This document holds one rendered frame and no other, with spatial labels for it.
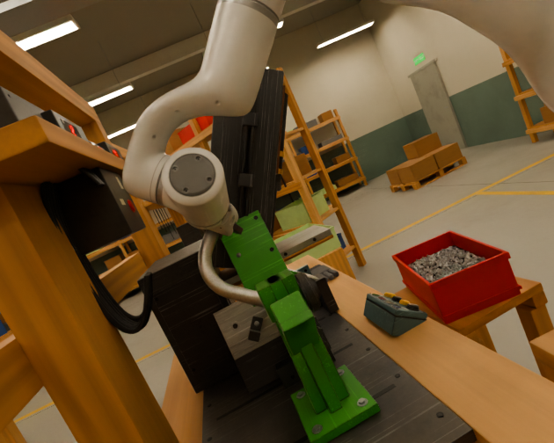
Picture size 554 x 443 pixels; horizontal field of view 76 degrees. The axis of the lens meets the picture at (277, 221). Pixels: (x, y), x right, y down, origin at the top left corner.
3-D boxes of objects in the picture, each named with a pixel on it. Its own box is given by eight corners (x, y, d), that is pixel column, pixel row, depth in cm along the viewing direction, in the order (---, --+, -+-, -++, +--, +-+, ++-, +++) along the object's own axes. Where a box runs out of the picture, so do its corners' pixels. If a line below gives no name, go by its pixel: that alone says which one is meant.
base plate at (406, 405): (294, 279, 158) (292, 274, 158) (477, 440, 50) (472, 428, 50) (207, 323, 152) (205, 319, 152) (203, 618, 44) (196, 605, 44)
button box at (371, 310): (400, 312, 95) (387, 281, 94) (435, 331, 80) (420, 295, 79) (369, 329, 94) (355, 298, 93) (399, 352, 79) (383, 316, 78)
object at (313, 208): (345, 287, 359) (244, 61, 329) (215, 302, 518) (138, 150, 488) (367, 263, 398) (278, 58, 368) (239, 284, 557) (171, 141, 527)
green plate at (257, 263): (292, 285, 95) (257, 216, 98) (296, 285, 87) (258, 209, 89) (253, 305, 93) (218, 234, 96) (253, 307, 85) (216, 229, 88)
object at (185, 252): (247, 323, 126) (204, 237, 121) (258, 361, 96) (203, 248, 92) (199, 349, 123) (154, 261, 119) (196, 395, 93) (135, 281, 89)
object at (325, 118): (368, 184, 964) (336, 106, 936) (263, 235, 935) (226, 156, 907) (361, 185, 1017) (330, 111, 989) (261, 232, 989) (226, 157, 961)
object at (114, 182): (148, 226, 91) (120, 172, 89) (134, 231, 74) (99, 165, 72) (101, 248, 89) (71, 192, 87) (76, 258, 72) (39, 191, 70)
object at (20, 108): (62, 143, 69) (44, 109, 68) (23, 127, 54) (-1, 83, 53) (25, 158, 68) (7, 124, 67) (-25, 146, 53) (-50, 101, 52)
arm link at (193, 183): (166, 216, 59) (219, 232, 59) (143, 191, 46) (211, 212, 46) (184, 170, 61) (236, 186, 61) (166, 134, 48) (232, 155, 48)
